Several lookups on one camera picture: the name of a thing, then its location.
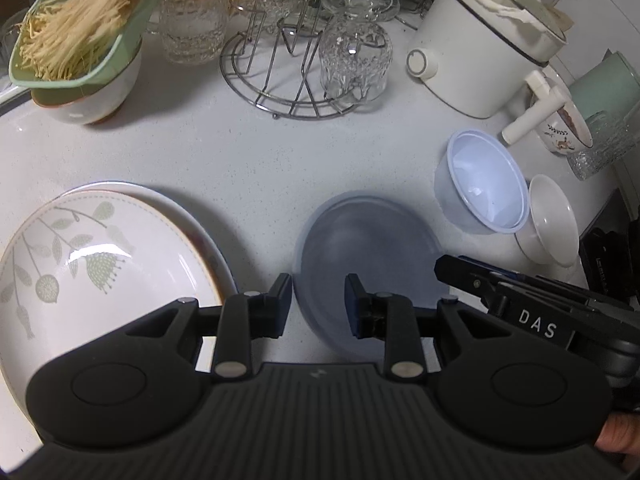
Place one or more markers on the white bowl with red foot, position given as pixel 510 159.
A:
pixel 105 97

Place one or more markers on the white electric pot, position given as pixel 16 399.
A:
pixel 475 60

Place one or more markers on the green pitcher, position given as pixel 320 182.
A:
pixel 605 85

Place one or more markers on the floral patterned ceramic bowl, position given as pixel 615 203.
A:
pixel 565 132

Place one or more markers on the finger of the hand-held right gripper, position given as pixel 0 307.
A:
pixel 462 275

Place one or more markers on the white leaf pattern plate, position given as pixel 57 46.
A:
pixel 110 290

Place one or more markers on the textured glass tumbler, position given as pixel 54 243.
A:
pixel 605 147

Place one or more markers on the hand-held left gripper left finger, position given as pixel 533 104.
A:
pixel 281 307

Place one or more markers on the enoki mushrooms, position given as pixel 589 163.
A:
pixel 75 25

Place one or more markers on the person's right hand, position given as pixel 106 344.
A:
pixel 620 432

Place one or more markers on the clear textured glass cup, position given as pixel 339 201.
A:
pixel 355 60

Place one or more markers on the glass jar with red lid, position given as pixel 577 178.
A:
pixel 195 15

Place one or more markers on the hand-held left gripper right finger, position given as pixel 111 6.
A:
pixel 353 307

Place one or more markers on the white pink flower plate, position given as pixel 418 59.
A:
pixel 215 255

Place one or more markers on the small white ceramic bowl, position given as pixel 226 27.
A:
pixel 550 220

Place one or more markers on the pale blue plastic bowl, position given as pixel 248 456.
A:
pixel 365 255
pixel 482 185

